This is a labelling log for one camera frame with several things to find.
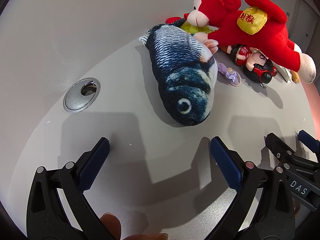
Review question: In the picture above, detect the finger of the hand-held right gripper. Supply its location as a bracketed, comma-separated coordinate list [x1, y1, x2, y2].
[298, 130, 320, 154]
[265, 133, 320, 178]

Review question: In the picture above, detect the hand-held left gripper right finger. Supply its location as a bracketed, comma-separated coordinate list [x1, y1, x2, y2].
[207, 136, 297, 240]

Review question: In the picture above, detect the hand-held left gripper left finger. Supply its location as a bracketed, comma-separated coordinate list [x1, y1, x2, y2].
[26, 137, 118, 240]

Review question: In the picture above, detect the person's left hand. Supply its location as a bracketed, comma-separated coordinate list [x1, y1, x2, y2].
[99, 212, 168, 240]

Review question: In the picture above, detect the small white box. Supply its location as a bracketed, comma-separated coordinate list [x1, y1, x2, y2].
[276, 66, 293, 83]

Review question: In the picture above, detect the red black doll figure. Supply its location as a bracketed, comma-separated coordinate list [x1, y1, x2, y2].
[224, 44, 277, 85]

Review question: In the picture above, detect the blue fish plush toy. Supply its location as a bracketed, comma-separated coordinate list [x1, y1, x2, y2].
[139, 23, 218, 127]

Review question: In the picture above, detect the red monkey plush toy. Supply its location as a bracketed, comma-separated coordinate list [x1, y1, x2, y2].
[165, 0, 317, 84]

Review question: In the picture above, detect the yellow green plastic toy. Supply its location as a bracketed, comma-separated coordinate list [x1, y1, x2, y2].
[180, 22, 213, 36]

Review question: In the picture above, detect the silver cable grommet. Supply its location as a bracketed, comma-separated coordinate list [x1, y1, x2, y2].
[63, 78, 101, 113]

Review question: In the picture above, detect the purple slipper keychain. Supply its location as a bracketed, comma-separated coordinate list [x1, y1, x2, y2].
[217, 62, 242, 87]

